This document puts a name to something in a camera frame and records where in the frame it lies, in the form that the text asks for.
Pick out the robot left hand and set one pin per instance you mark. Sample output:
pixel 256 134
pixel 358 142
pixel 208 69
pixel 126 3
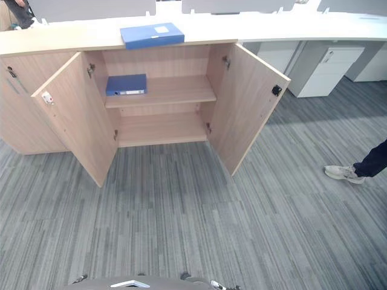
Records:
pixel 80 278

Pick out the blue folder with white label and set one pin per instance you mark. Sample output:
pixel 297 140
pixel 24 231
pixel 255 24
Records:
pixel 151 37

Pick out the person's leg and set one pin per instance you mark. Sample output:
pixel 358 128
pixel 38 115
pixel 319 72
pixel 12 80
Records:
pixel 373 163

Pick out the white door latch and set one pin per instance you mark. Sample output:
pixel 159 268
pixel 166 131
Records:
pixel 47 98

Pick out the white desk top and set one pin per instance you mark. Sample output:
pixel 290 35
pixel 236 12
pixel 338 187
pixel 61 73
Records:
pixel 302 27

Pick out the blue folder with spine label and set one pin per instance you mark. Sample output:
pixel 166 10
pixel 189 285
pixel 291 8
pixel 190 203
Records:
pixel 127 83

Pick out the person's light shoe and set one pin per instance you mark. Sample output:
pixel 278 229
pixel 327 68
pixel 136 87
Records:
pixel 341 173

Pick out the metal door hinge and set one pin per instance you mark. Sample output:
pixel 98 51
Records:
pixel 226 62
pixel 208 127
pixel 115 135
pixel 90 70

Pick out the right wooden cabinet door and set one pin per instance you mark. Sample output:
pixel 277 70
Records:
pixel 248 105

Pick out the light wood office cabinet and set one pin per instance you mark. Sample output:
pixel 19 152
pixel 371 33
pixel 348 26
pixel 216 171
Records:
pixel 166 63

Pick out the robot body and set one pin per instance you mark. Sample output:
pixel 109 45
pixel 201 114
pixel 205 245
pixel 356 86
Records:
pixel 136 284

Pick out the left wooden cabinet door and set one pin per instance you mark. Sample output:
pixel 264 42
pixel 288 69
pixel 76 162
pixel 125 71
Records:
pixel 78 121

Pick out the person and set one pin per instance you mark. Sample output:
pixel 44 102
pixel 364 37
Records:
pixel 21 13

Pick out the closed wooden cabinet door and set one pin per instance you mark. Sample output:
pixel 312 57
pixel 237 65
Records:
pixel 18 127

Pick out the white desk side panel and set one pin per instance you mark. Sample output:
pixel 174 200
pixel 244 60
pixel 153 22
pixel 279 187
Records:
pixel 272 56

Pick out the black door latch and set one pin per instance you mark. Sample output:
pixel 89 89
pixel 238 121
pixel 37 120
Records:
pixel 276 90

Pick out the wooden cabinet shelf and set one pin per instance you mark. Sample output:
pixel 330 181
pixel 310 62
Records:
pixel 181 90

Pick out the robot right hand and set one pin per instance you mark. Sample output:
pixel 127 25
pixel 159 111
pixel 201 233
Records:
pixel 220 285

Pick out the grey desk partition panel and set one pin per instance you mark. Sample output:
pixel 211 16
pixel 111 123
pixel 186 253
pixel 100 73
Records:
pixel 353 5
pixel 90 9
pixel 236 6

